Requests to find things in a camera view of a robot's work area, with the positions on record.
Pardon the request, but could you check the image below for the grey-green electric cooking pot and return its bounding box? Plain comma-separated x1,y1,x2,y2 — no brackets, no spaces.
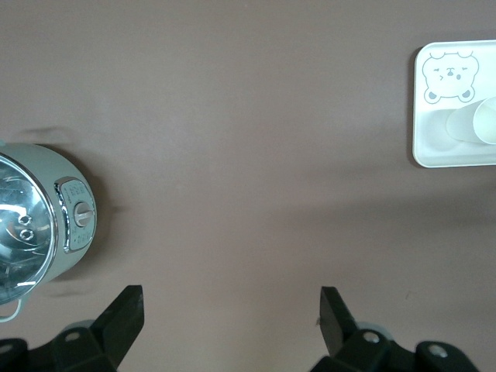
0,143,98,325

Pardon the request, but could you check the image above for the white plastic cup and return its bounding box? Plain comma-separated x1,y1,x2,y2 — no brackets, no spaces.
445,96,496,145

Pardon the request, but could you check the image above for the glass pot lid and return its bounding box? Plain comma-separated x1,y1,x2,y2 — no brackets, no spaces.
0,153,59,307

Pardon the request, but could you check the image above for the cream tray with bear print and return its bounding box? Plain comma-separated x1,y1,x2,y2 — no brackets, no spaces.
406,40,496,170

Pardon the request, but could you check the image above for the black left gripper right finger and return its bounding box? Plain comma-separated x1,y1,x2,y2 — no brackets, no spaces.
313,286,404,372

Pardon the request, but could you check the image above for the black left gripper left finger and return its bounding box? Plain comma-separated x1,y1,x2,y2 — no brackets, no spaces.
50,285,146,372

